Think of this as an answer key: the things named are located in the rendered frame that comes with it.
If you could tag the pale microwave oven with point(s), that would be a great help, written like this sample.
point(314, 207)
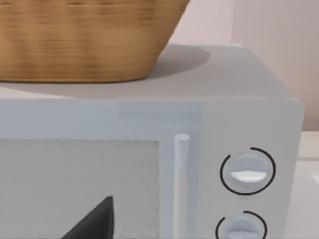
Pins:
point(249, 119)

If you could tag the pale microwave knob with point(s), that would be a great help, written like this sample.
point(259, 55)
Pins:
point(247, 171)
point(241, 229)

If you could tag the pale microwave door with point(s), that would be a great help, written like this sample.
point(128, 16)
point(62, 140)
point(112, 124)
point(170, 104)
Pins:
point(87, 174)

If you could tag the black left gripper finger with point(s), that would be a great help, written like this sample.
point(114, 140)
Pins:
point(99, 221)

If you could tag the woven wicker basket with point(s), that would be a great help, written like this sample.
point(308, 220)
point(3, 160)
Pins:
point(74, 39)

